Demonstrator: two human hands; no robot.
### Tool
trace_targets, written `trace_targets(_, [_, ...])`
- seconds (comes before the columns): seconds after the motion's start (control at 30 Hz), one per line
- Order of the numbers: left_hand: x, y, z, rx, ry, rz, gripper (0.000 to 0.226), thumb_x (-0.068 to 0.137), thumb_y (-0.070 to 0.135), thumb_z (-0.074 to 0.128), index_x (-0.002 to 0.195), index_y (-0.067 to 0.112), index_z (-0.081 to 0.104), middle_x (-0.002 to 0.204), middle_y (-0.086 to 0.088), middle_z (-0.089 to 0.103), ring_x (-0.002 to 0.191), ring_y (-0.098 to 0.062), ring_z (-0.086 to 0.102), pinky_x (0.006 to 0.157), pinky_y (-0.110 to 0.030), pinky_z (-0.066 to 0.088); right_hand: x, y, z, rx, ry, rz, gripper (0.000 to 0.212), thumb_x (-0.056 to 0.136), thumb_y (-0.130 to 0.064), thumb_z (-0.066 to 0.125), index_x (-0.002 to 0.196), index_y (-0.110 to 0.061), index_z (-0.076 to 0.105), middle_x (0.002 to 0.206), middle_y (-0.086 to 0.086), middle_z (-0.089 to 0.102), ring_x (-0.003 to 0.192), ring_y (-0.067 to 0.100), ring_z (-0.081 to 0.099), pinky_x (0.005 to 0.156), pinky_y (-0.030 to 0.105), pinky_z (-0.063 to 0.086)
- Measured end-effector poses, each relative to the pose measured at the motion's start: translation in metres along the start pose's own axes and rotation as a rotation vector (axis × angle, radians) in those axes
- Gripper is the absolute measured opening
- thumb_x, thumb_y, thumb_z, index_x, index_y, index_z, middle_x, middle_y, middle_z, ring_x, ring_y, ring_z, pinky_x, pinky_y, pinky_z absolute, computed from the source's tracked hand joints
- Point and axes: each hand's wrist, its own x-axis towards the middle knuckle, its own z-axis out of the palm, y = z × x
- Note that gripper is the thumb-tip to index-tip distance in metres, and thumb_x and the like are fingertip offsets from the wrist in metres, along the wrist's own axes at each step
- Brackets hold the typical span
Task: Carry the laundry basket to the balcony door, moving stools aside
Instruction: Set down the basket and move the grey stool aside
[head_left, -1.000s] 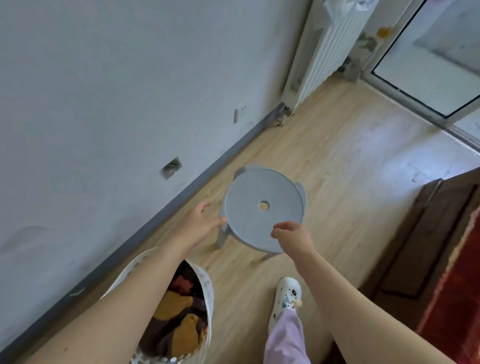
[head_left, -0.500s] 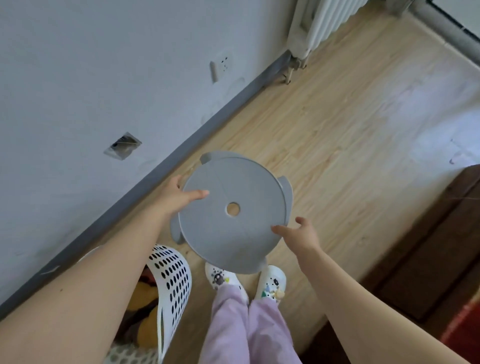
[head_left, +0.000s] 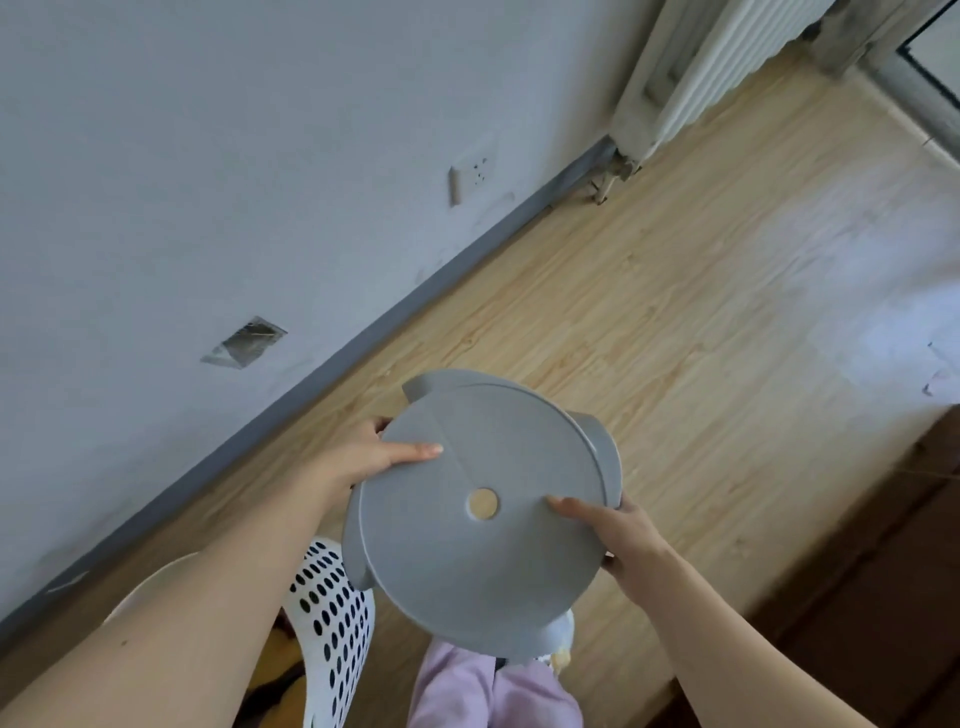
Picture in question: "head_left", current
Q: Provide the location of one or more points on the person's left hand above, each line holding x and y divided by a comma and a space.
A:
360, 465

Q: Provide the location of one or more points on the person's right hand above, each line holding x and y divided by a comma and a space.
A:
630, 547

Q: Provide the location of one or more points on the grey-blue plastic stool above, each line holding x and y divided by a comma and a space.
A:
480, 577

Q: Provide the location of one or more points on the white perforated laundry basket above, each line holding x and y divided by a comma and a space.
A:
334, 645

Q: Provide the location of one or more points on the person's right forearm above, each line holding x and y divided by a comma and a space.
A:
742, 667

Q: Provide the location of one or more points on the person's left forearm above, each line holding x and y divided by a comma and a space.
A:
172, 615

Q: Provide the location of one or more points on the person's right white clog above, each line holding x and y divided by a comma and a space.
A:
559, 637

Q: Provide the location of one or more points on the grey skirting board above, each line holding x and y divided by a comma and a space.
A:
337, 360

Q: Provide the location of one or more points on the brown and yellow garment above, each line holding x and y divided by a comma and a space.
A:
281, 660

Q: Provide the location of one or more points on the white radiator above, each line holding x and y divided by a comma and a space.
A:
720, 67

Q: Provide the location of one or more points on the open wall socket hole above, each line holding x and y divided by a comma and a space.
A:
244, 343

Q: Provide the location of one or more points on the white wall socket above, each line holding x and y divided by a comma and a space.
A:
469, 176

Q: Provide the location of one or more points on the white window frame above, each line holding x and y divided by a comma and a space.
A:
885, 67

